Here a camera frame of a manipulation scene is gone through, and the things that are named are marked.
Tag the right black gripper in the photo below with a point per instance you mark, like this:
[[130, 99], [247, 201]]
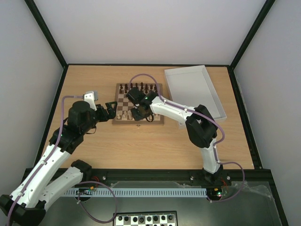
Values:
[[137, 113]]

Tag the white cardboard box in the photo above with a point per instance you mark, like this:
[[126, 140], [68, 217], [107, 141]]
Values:
[[192, 86]]

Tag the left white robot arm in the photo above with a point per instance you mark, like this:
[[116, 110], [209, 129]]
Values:
[[28, 204]]

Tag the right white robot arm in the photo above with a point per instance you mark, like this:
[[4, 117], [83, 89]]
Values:
[[200, 126]]

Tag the light blue cable duct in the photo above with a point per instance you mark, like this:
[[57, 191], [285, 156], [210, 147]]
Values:
[[138, 192]]

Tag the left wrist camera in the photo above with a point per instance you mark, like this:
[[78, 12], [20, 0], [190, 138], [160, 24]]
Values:
[[91, 96]]

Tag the wooden chess board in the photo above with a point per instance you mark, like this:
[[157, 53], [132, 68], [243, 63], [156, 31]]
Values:
[[123, 104]]

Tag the printed checker calibration board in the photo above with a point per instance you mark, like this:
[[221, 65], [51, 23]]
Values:
[[153, 218]]

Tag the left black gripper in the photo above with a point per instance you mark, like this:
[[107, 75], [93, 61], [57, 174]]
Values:
[[112, 113]]

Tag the black aluminium rail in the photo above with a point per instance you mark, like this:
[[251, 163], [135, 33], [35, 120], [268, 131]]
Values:
[[192, 177]]

